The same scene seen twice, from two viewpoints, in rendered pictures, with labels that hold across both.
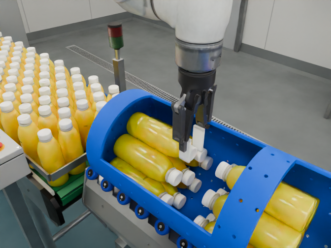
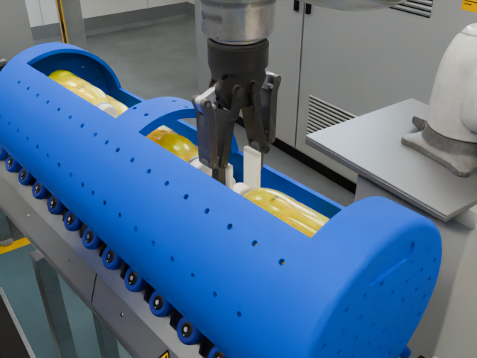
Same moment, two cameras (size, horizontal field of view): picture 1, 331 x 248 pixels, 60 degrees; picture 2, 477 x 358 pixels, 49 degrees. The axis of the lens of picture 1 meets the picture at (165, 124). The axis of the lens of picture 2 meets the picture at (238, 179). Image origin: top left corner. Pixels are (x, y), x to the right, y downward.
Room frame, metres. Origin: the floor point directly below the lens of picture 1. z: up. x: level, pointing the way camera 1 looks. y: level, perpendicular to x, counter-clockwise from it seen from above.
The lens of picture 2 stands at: (1.15, 0.02, 1.57)
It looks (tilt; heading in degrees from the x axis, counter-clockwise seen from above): 32 degrees down; 187
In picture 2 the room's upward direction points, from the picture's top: straight up
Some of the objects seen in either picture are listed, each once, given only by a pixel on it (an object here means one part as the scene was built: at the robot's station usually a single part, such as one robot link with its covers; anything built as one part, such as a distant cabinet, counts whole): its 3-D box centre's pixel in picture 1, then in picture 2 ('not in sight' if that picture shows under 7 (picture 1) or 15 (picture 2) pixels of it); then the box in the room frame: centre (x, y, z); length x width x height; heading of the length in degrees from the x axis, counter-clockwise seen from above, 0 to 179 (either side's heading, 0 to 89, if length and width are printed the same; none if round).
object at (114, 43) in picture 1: (115, 40); not in sight; (1.26, 0.22, 1.18); 0.06 x 0.06 x 0.05
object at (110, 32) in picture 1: (115, 30); not in sight; (1.26, 0.22, 1.23); 0.06 x 0.06 x 0.04
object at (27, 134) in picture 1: (32, 143); not in sight; (0.77, 0.46, 0.99); 0.07 x 0.07 x 0.19
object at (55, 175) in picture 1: (102, 146); not in sight; (0.78, 0.23, 0.96); 0.40 x 0.01 x 0.03; 139
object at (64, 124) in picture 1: (65, 124); not in sight; (0.74, 0.32, 1.09); 0.04 x 0.04 x 0.02
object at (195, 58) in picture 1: (198, 51); (238, 12); (0.53, -0.06, 1.41); 0.09 x 0.09 x 0.06
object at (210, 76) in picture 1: (195, 85); (238, 72); (0.53, -0.06, 1.34); 0.08 x 0.07 x 0.09; 139
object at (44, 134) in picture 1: (44, 134); not in sight; (0.69, 0.36, 1.09); 0.04 x 0.04 x 0.02
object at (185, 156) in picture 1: (184, 148); (252, 170); (0.51, -0.05, 1.19); 0.03 x 0.01 x 0.07; 49
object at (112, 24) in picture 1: (116, 42); not in sight; (1.26, 0.22, 1.18); 0.06 x 0.06 x 0.16
